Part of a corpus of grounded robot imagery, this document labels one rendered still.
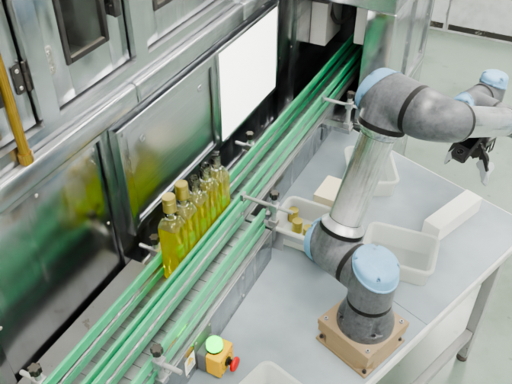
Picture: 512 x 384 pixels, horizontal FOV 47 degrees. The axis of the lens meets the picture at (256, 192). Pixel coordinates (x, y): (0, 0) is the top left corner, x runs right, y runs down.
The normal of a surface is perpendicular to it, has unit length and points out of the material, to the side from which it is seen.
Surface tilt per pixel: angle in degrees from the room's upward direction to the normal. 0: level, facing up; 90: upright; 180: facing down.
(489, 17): 90
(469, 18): 90
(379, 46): 90
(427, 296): 0
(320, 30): 90
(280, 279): 0
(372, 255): 8
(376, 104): 70
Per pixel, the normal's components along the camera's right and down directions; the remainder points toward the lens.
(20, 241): 0.89, 0.29
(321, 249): -0.72, 0.12
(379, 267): 0.11, -0.71
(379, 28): -0.45, 0.57
